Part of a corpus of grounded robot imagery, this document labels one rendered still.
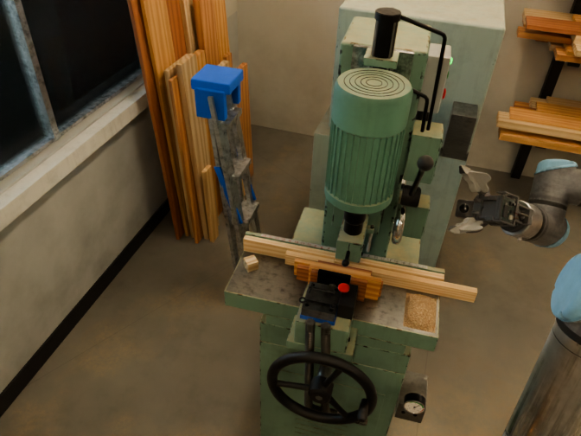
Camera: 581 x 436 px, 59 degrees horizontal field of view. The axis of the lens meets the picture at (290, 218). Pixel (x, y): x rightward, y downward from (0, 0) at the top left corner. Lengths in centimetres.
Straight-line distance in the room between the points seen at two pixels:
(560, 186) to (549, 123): 187
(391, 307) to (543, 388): 58
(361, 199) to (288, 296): 38
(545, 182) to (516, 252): 185
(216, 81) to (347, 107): 94
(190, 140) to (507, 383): 188
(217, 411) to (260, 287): 93
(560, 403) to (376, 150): 61
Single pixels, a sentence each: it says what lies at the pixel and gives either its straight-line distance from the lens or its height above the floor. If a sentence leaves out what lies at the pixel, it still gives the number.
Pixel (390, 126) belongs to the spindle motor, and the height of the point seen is 144.
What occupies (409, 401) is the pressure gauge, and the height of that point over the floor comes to 68.
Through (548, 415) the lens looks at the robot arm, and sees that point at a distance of 102.
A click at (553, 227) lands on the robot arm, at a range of 140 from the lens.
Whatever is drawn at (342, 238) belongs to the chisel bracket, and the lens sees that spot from 139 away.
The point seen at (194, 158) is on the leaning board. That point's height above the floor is 55.
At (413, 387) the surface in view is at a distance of 167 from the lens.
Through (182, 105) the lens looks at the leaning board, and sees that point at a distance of 255.
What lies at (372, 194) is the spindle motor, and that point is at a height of 126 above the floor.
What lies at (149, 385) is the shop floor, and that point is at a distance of 241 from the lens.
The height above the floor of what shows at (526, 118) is 63.
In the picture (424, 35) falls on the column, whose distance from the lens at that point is 146.
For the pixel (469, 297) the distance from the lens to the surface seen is 154.
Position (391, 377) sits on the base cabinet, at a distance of 160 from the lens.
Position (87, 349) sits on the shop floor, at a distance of 259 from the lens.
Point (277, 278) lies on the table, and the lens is 150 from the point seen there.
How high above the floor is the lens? 198
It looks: 39 degrees down
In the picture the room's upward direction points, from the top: 2 degrees clockwise
